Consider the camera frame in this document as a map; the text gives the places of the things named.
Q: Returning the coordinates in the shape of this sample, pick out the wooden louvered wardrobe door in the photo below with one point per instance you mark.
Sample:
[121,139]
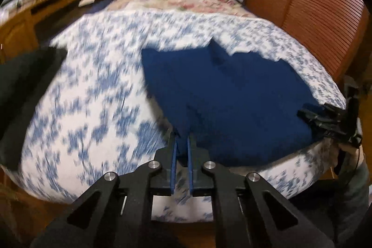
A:
[305,3]

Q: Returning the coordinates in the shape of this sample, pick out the long wooden cabinet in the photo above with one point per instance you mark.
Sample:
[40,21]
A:
[17,30]

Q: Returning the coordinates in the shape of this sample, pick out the dark cloth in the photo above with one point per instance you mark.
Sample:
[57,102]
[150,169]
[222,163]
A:
[23,91]

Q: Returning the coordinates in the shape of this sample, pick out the navy blue suit jacket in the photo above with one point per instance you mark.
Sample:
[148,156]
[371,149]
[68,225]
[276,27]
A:
[247,96]

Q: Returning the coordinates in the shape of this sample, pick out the person's grey clothing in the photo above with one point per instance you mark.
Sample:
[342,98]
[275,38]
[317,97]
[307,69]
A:
[354,201]

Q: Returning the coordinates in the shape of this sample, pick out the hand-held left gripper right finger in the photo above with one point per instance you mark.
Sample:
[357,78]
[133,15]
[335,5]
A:
[190,166]

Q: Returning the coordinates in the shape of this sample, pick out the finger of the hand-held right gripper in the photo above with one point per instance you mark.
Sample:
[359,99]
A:
[322,126]
[328,111]

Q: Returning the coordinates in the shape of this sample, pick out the blue floral white bedsheet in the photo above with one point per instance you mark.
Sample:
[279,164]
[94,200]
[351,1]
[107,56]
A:
[101,85]

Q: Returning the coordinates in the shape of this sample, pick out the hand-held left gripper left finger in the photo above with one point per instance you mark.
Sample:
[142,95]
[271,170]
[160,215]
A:
[173,166]

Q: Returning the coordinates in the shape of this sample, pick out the pink floral cream quilt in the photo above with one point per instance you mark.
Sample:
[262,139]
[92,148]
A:
[180,0]

